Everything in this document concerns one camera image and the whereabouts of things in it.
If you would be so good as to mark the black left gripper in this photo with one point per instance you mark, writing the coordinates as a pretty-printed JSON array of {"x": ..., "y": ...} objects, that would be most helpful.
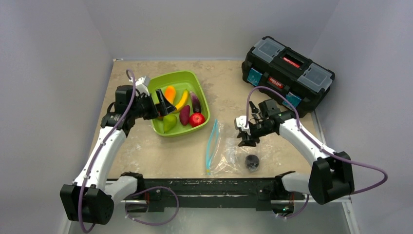
[{"x": 164, "y": 107}]

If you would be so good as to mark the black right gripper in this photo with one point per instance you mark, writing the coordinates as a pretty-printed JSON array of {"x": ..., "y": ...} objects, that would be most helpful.
[{"x": 251, "y": 130}]

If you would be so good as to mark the green fake pear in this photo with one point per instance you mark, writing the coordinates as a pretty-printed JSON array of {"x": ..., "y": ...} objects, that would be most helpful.
[{"x": 169, "y": 122}]

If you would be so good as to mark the yellow fake banana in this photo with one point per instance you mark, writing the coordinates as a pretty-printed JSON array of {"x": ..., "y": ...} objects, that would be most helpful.
[{"x": 183, "y": 101}]

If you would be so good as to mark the orange fake mango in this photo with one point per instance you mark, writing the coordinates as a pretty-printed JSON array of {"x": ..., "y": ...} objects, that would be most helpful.
[{"x": 170, "y": 94}]

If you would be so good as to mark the magenta fake sweet potato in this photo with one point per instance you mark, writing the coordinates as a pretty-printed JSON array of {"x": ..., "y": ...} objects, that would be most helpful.
[{"x": 184, "y": 115}]

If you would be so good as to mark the purple fake eggplant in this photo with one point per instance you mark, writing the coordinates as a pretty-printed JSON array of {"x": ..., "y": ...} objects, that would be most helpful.
[{"x": 196, "y": 106}]

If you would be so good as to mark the red fake apple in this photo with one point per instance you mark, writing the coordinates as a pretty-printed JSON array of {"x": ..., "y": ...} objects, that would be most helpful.
[{"x": 196, "y": 119}]

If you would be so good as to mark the clear zip top bag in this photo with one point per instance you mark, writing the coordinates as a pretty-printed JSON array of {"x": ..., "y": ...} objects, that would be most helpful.
[{"x": 223, "y": 155}]

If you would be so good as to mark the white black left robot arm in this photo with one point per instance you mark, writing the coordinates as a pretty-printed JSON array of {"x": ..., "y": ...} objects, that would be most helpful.
[{"x": 103, "y": 155}]

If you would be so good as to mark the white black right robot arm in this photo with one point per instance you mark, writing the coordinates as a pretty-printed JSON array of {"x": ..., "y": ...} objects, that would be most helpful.
[{"x": 331, "y": 175}]

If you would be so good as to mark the dark fake fruit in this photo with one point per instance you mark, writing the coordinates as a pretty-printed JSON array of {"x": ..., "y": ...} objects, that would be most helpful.
[{"x": 252, "y": 162}]

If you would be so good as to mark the green plastic tray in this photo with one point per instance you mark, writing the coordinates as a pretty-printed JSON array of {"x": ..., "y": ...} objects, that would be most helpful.
[{"x": 183, "y": 90}]

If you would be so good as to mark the black toolbox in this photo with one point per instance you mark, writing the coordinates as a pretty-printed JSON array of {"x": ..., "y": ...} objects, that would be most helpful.
[{"x": 287, "y": 76}]

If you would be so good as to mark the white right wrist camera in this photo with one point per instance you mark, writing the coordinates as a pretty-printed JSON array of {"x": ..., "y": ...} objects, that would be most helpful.
[{"x": 241, "y": 123}]

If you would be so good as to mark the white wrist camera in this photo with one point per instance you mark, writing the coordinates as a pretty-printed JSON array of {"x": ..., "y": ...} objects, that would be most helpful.
[
  {"x": 241, "y": 123},
  {"x": 142, "y": 84}
]

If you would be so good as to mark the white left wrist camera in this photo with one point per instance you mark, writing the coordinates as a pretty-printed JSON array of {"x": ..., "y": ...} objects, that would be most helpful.
[{"x": 142, "y": 84}]

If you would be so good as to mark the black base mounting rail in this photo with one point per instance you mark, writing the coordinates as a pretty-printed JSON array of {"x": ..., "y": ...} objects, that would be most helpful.
[{"x": 261, "y": 194}]

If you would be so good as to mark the aluminium frame rail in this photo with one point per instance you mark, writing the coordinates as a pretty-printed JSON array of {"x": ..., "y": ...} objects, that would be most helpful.
[{"x": 95, "y": 204}]

